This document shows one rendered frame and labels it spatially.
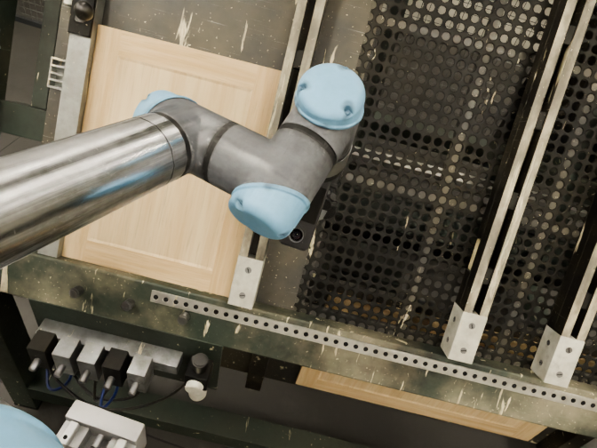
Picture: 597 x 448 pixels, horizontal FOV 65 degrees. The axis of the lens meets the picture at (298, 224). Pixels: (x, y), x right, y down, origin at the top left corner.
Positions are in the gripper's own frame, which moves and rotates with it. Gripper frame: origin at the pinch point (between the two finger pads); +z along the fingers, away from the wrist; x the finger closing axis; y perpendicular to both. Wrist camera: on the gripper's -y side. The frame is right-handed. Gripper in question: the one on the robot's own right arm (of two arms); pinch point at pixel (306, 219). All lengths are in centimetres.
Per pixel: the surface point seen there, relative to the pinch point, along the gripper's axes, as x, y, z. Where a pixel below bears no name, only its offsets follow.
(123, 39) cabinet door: 54, 32, 13
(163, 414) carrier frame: 31, -49, 102
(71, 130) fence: 60, 11, 22
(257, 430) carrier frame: -3, -44, 105
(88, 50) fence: 60, 27, 13
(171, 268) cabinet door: 30, -10, 39
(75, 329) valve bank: 50, -31, 49
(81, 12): 56, 27, 0
